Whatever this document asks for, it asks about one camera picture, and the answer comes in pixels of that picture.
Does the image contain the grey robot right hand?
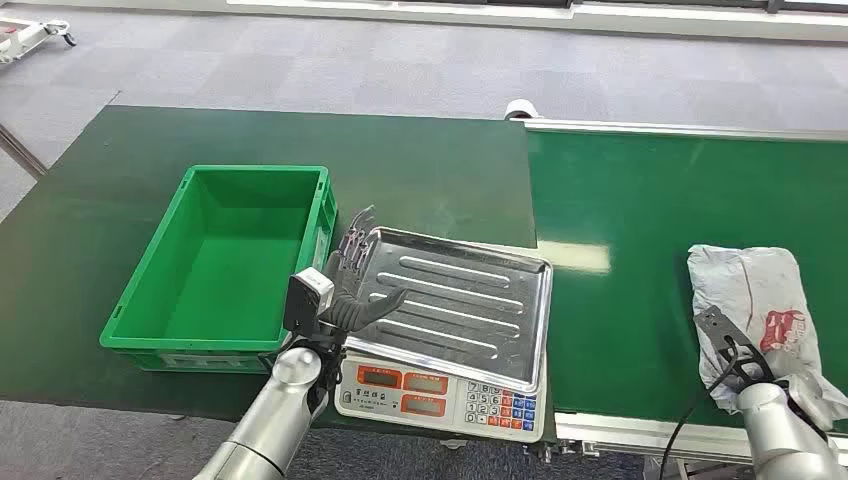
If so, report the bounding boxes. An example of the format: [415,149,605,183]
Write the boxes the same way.
[693,305,776,393]

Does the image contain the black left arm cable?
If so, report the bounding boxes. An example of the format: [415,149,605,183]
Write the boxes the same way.
[256,333,301,374]

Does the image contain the green plastic crate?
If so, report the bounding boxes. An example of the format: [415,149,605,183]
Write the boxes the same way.
[99,164,340,376]

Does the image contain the white conveyor roller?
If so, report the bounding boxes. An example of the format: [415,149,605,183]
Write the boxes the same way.
[504,98,545,123]

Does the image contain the metal table leg bar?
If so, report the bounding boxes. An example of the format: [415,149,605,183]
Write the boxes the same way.
[0,123,50,179]

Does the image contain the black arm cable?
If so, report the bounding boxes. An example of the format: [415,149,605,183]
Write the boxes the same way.
[256,333,301,374]
[658,343,742,480]

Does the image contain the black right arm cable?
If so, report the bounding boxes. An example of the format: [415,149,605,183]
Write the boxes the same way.
[658,343,742,480]

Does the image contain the white electronic scale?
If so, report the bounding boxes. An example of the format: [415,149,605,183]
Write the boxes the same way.
[333,349,549,444]

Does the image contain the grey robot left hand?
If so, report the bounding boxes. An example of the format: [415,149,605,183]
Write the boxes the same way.
[324,205,409,334]

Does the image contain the steel weighing tray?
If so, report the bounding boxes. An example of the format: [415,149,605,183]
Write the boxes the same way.
[343,226,554,395]

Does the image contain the grey plastic mail package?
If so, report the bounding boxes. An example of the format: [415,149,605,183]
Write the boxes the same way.
[686,244,848,433]

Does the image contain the green conveyor belt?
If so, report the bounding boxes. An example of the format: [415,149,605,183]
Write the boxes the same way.
[510,117,848,466]

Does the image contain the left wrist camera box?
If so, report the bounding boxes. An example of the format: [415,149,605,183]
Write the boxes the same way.
[282,267,337,337]

